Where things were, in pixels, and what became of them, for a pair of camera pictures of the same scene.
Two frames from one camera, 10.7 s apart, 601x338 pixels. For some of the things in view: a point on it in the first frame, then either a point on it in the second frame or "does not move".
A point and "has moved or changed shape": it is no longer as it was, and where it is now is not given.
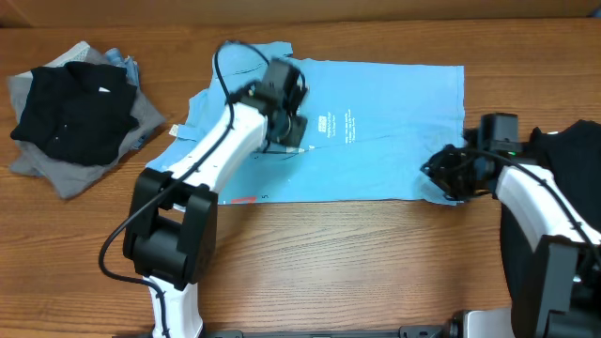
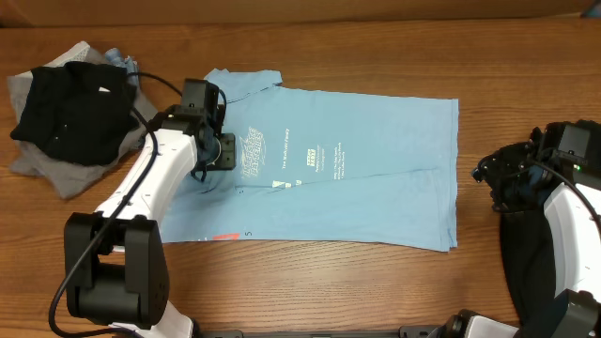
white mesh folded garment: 76,53 does not move
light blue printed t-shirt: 373,127 has moved or changed shape
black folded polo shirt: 79,112 does not move
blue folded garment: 115,56 does not move
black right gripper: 439,172 to 490,171
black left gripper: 293,133 to 228,156
